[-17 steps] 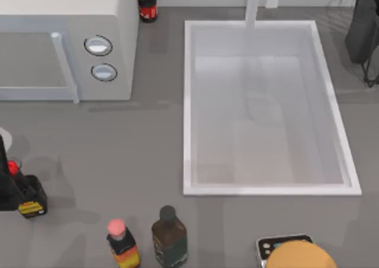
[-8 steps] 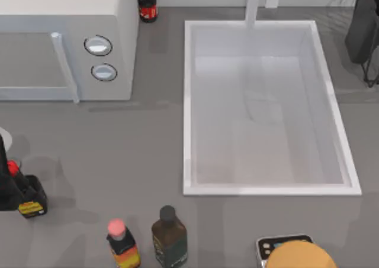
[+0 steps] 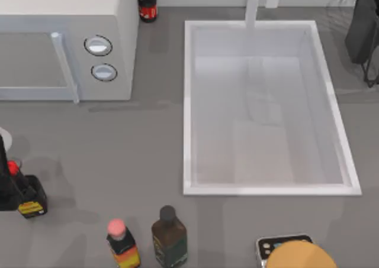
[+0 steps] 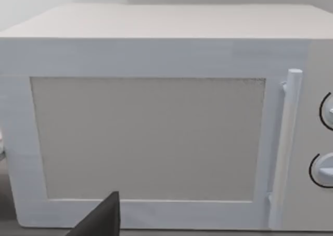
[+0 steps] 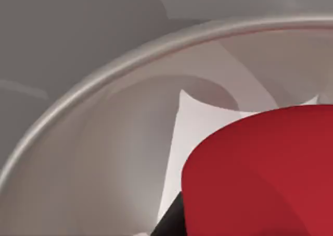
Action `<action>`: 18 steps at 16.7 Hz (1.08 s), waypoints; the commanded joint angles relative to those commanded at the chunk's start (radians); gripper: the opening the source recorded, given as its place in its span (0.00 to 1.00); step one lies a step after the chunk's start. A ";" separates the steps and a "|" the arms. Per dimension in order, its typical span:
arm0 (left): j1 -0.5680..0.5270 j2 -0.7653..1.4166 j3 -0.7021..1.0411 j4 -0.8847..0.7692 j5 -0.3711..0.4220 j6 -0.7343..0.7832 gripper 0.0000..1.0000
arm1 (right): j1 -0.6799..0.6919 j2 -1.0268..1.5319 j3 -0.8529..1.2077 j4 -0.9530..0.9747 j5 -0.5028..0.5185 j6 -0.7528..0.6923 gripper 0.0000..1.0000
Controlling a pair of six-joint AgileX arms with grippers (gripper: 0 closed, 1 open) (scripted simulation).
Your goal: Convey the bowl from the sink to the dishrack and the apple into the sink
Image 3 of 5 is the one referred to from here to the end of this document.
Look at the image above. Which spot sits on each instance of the white sink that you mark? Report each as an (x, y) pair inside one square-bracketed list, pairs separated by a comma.
[(266, 117)]

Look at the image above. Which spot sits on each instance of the small white microwave knob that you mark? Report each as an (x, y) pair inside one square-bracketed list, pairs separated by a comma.
[(104, 72)]

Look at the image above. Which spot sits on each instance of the brown bottle with dark cap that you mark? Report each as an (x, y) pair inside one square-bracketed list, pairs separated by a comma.
[(169, 241)]

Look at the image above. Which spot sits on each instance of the pale microwave oven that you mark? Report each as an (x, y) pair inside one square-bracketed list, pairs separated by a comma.
[(124, 28)]

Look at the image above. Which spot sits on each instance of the large white microwave knob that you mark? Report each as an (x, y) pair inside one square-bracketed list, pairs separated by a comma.
[(98, 45)]

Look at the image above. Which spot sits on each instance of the dark bottle with red label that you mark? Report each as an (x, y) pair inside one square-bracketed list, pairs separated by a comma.
[(147, 9)]

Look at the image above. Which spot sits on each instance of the tall white tap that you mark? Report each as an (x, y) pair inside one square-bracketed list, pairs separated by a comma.
[(251, 7)]

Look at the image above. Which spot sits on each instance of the pink-capped bottle with orange label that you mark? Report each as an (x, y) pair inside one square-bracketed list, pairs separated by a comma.
[(122, 245)]

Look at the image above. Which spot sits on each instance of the silver-framed black device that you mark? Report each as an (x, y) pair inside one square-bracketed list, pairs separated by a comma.
[(263, 245)]

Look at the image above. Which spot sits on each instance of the round tan bread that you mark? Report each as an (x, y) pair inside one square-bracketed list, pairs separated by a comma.
[(299, 256)]

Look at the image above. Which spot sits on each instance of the black bottle with red cap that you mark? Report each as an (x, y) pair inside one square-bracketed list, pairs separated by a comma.
[(34, 195)]

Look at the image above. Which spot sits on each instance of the white round disc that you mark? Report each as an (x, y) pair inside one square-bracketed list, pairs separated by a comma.
[(6, 138)]

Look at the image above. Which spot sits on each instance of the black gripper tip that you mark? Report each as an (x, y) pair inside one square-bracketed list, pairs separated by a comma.
[(3, 161)]

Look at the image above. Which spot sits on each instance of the black folding stand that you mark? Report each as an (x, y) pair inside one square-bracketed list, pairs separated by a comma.
[(359, 34)]

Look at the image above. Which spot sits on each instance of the white wall socket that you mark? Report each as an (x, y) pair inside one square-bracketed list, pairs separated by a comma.
[(271, 0)]

